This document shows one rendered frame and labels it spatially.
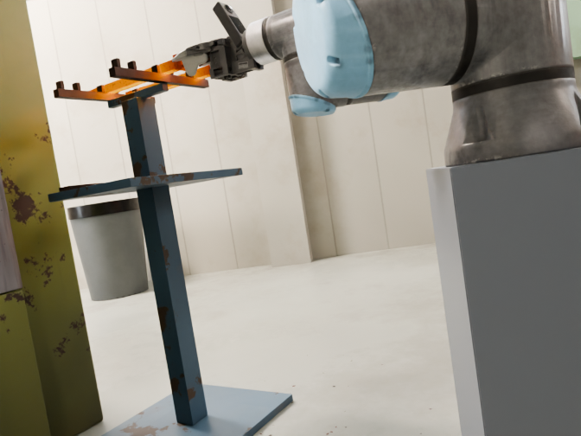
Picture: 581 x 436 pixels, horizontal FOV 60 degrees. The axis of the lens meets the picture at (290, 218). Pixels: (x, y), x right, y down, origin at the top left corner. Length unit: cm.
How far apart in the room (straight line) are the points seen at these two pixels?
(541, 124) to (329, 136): 328
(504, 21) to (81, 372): 138
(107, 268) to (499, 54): 329
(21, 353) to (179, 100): 311
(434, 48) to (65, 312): 125
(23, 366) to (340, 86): 96
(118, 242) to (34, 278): 219
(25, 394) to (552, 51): 119
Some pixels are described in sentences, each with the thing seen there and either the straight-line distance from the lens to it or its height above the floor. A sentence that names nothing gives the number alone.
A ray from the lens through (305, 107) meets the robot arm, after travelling 102.
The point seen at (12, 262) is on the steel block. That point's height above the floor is 53.
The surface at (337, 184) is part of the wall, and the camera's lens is 387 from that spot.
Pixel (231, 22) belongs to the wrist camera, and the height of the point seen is 97.
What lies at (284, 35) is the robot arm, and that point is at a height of 90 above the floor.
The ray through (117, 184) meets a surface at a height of 67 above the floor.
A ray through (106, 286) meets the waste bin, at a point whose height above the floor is 10.
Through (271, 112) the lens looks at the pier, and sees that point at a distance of 380.
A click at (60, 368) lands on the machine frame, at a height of 20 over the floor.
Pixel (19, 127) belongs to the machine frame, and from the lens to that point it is 156.
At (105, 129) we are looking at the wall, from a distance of 439.
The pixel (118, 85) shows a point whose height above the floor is 93.
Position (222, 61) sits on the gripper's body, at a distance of 116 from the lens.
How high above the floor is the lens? 61
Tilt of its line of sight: 4 degrees down
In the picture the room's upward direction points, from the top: 9 degrees counter-clockwise
